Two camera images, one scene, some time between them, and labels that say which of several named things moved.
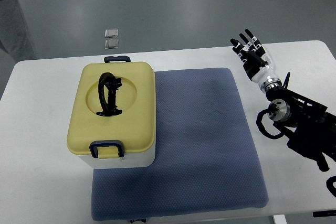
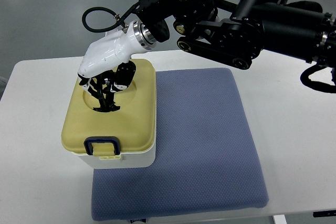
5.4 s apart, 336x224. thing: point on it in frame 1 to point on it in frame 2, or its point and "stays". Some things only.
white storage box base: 145,159 stays
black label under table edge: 322,213 stays
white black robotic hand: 258,65 to 106,67
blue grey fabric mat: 205,158 stays
